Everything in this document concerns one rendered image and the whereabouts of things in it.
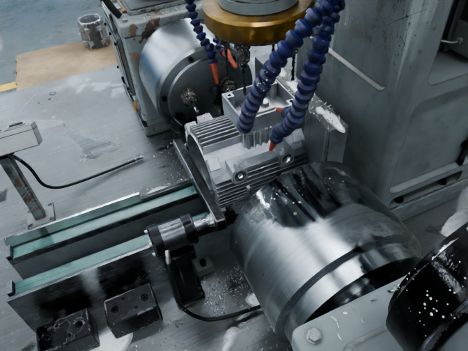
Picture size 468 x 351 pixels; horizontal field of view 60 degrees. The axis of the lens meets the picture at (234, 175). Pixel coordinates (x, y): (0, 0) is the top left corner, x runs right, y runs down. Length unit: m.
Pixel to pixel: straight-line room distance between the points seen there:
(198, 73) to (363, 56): 0.37
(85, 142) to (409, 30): 0.99
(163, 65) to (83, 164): 0.45
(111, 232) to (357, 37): 0.64
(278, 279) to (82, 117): 1.06
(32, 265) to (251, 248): 0.53
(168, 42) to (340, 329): 0.75
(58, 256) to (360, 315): 0.67
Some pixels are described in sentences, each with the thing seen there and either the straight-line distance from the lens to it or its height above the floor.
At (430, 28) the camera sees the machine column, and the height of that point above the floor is 1.31.
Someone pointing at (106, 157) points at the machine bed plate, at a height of 0.80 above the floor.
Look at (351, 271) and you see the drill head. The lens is 0.54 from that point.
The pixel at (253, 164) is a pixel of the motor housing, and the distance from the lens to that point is 0.78.
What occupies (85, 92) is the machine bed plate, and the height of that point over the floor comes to 0.80.
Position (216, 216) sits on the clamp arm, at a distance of 0.74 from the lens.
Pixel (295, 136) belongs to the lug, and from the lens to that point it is 0.81.
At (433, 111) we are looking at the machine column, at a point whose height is 1.12.
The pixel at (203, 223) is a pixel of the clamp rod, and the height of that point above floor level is 1.02.
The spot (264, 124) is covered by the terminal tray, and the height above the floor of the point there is 1.12.
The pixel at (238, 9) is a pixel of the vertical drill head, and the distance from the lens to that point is 0.66.
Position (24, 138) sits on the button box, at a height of 1.06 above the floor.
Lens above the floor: 1.60
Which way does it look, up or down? 45 degrees down
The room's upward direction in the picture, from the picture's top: 5 degrees counter-clockwise
